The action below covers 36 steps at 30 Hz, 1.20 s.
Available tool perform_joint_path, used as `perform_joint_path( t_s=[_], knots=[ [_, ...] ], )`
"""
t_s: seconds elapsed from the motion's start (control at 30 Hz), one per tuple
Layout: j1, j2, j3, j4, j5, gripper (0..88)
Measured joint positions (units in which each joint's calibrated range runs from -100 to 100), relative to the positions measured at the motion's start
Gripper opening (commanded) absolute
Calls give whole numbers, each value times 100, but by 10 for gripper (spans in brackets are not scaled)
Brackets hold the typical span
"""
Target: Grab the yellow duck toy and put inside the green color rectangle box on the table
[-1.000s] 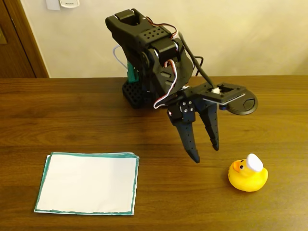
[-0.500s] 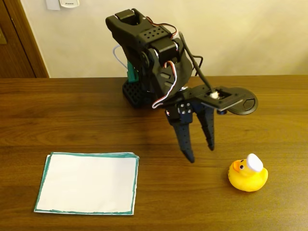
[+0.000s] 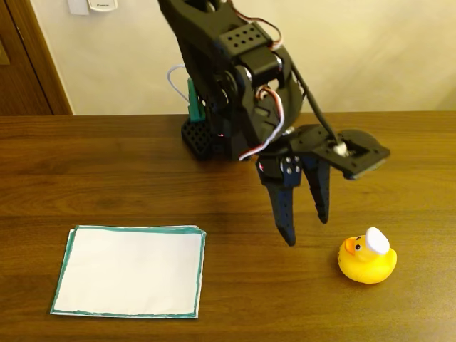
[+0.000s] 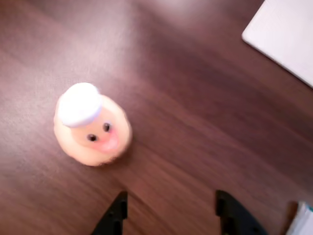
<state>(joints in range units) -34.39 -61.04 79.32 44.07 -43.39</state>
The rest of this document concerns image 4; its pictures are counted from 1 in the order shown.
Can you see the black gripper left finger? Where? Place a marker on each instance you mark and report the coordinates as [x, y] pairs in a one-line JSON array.
[[115, 220]]

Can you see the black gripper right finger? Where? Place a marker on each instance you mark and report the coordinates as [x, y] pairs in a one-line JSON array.
[[234, 218]]

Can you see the yellow duck toy white hat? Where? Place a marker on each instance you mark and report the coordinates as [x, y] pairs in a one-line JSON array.
[[93, 139]]

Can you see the white paper green border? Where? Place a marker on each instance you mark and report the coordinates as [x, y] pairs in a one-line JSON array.
[[304, 220]]

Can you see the plain white flat sheet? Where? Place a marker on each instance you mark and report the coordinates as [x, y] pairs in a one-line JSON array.
[[286, 36]]

